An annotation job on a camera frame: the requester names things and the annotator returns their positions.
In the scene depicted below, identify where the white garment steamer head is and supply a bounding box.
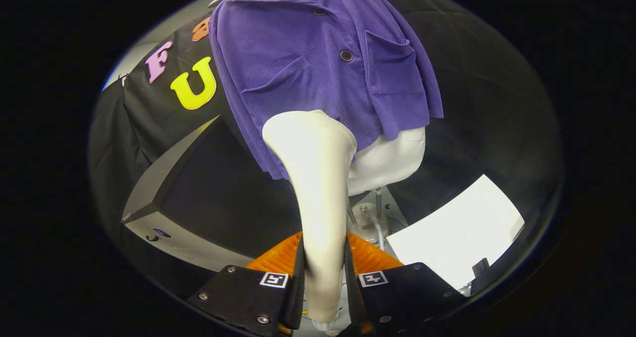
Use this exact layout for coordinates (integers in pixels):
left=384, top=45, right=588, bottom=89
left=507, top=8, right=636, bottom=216
left=262, top=110, right=358, bottom=333

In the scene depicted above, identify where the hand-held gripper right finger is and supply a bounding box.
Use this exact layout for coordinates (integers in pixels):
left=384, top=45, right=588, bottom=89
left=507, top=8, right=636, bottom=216
left=344, top=232, right=468, bottom=337

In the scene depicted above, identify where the grey cabinet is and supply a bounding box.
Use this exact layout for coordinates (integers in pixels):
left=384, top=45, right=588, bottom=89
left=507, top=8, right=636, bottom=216
left=121, top=116, right=304, bottom=273

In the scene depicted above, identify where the purple jacket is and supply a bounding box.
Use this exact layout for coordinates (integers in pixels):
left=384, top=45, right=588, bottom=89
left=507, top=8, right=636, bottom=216
left=209, top=0, right=444, bottom=180

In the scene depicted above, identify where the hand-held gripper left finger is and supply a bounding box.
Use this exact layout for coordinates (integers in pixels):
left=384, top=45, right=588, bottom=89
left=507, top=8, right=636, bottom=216
left=186, top=231, right=305, bottom=337

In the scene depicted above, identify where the white flat board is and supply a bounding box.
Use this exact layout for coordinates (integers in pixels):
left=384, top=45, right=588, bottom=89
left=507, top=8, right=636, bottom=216
left=386, top=174, right=525, bottom=290

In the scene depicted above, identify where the white torso form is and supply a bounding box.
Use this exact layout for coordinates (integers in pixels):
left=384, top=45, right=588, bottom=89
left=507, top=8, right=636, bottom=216
left=258, top=0, right=427, bottom=196

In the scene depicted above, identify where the black backdrop cloth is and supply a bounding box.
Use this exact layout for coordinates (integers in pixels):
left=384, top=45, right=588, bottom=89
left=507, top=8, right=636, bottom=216
left=88, top=0, right=564, bottom=298

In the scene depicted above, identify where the white garment steamer base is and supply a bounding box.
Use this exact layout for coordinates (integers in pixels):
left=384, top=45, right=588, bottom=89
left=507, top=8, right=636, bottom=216
left=348, top=202, right=398, bottom=251

